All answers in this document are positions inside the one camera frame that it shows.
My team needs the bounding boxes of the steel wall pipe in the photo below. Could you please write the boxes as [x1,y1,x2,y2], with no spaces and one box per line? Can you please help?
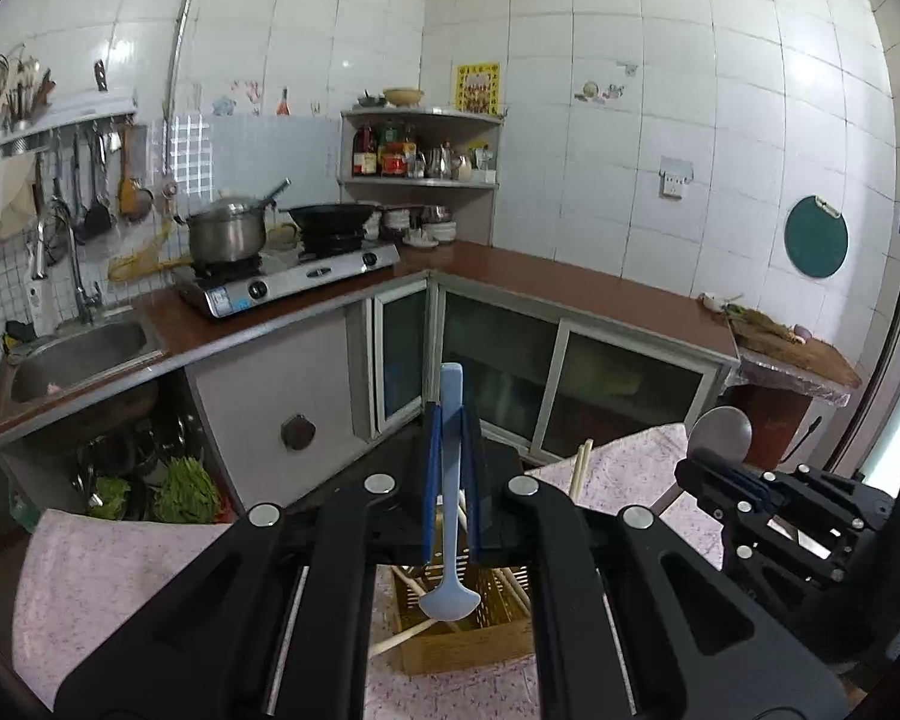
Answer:
[166,0,211,188]

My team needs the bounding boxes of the steel kitchen sink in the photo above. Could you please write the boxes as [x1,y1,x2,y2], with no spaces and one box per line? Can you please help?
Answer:
[4,319,166,406]

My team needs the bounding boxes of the white corner shelf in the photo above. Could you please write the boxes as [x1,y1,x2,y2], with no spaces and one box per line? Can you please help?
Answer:
[339,106,505,241]

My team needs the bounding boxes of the yellow slotted utensil caddy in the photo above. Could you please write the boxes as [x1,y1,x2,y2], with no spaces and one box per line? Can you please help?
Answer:
[386,555,535,677]

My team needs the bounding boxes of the round green cutting board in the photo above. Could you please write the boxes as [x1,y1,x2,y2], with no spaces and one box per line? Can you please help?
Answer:
[784,195,850,280]

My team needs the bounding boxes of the steel cooking pot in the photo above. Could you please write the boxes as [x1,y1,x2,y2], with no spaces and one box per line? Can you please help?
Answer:
[184,180,293,263]

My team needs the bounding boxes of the wooden chopping board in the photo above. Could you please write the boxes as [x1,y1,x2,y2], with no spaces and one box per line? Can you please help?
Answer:
[727,307,863,387]

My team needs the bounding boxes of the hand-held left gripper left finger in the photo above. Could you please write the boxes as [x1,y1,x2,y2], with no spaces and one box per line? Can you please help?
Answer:
[54,401,447,720]

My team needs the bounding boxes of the black wok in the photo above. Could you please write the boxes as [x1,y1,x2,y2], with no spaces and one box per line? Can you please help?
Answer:
[279,199,380,237]

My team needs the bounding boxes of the white wall socket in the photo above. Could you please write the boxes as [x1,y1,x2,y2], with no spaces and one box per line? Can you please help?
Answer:
[658,156,695,200]

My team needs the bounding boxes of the wall utensil rack shelf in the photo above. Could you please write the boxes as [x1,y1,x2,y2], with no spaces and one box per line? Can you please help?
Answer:
[0,94,137,155]

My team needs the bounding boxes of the light blue plastic spoon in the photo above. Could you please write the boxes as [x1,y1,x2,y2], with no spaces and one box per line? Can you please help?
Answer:
[418,362,482,622]

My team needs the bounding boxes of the hanging black ladle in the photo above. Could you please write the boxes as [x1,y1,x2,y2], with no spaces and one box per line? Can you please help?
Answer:
[82,124,115,237]

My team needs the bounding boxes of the steel sink faucet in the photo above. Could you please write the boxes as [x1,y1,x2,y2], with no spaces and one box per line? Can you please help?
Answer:
[64,217,106,323]

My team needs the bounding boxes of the white faucet water filter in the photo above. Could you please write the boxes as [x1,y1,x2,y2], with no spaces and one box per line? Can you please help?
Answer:
[26,277,53,335]

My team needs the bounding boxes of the brown kitchen countertop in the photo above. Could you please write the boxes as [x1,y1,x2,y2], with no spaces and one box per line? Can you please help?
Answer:
[0,240,740,451]

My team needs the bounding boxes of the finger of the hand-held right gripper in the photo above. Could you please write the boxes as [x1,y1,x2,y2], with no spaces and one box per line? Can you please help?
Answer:
[673,456,777,522]

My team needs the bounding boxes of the green leafy vegetable bunch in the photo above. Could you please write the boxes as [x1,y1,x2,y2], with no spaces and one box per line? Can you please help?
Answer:
[150,457,222,524]
[88,474,132,520]

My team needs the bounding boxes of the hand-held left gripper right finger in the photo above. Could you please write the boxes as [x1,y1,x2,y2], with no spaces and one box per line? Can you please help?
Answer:
[459,409,848,720]

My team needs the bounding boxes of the hanging orange spatula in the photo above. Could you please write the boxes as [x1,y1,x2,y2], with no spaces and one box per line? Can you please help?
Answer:
[116,124,155,222]

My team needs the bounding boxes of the floral pink tablecloth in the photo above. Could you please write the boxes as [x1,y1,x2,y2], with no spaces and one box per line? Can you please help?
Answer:
[11,424,728,720]

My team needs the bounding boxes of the black gas valve knob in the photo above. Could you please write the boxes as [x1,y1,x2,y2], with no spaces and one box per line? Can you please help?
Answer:
[281,414,316,452]

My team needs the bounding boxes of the hanging white cloth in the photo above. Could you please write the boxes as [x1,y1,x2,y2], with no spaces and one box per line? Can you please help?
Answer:
[0,161,38,241]

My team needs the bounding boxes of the yellow wall poster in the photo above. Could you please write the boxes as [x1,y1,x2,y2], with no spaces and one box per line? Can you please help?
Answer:
[456,62,500,113]

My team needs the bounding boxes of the steel gas stove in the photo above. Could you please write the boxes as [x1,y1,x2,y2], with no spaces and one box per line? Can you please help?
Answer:
[176,244,402,320]

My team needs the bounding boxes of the metal spoon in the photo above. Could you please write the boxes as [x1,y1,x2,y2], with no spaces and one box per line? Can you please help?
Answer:
[656,405,753,518]

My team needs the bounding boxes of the glass door kitchen cabinets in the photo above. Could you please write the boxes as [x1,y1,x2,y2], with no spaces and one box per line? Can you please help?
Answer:
[187,270,740,526]

